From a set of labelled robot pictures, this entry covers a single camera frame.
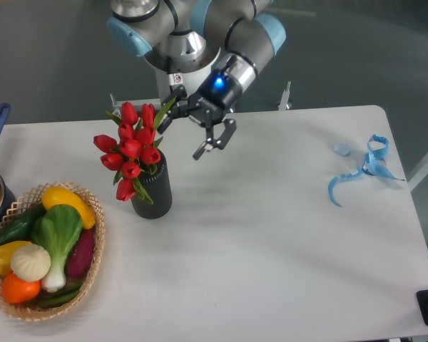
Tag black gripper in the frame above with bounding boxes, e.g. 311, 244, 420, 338
156, 69, 243, 161

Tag red tulip bouquet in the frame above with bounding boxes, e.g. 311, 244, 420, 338
93, 98, 176, 204

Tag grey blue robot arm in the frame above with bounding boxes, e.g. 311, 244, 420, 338
107, 1, 286, 159

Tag black ribbed vase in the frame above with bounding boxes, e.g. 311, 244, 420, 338
131, 151, 173, 219

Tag small light blue cap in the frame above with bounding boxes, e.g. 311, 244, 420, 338
332, 143, 351, 157

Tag yellow squash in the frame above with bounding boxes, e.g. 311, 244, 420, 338
41, 186, 96, 230

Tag green bok choy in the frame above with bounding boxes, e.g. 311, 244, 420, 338
31, 204, 83, 293

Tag purple sweet potato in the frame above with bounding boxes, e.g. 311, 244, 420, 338
66, 229, 95, 278

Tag blue ribbon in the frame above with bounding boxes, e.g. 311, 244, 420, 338
327, 134, 404, 207

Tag dark green cucumber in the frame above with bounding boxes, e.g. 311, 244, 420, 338
0, 203, 46, 246

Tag woven bamboo basket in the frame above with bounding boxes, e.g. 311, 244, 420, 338
0, 182, 105, 321

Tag white steamed bun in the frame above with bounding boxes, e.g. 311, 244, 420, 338
10, 244, 51, 282

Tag green bean pods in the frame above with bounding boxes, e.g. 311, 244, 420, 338
36, 283, 81, 309

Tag yellow bell pepper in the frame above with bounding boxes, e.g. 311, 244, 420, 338
0, 241, 31, 276

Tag orange fruit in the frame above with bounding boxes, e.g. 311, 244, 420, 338
1, 273, 41, 304

